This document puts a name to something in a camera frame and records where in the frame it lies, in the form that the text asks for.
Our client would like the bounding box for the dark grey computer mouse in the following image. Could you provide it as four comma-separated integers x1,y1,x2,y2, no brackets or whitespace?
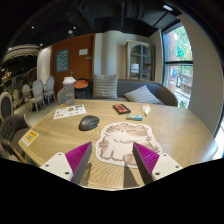
79,115,100,131

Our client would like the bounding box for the teal small packet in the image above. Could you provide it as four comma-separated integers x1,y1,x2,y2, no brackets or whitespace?
126,114,143,121

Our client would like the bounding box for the striped cushion lying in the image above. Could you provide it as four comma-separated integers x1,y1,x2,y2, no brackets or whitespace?
124,85,160,104

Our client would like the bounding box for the fluffy dog shaped mousepad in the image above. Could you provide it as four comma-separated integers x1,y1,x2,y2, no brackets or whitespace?
95,122,162,168

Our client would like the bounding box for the white sticker sheet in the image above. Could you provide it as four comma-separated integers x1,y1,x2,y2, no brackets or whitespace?
54,105,86,119

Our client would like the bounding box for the white dining chair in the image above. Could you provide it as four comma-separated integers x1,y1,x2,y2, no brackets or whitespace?
44,76,55,100
28,80,44,111

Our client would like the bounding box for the blue wall poster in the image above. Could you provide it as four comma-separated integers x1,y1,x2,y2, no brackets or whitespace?
56,49,69,72

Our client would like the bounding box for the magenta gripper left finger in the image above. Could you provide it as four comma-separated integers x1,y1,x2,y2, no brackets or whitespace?
39,141,93,185

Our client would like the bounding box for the grey glass door cabinet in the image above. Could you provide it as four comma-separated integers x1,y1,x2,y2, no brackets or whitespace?
126,40,155,81

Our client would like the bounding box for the black red small box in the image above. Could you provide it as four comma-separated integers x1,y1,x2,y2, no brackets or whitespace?
113,104,131,115

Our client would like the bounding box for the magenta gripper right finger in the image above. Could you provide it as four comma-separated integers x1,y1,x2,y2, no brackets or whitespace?
132,142,184,186

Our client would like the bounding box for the yellow QR code card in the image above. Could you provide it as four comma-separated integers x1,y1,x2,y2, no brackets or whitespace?
22,130,39,146

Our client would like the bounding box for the grey curved sofa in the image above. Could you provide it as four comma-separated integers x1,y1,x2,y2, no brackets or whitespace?
74,78,179,108

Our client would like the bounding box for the dark tufted armchair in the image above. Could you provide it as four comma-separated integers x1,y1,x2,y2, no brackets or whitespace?
0,114,31,162

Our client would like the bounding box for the striped cushion upright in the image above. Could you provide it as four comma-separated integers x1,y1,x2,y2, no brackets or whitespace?
93,74,118,99

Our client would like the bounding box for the clear blender jar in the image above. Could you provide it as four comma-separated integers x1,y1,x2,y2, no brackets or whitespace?
63,77,76,105

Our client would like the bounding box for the white dining chair far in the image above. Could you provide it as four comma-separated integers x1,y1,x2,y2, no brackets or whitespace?
44,76,55,100

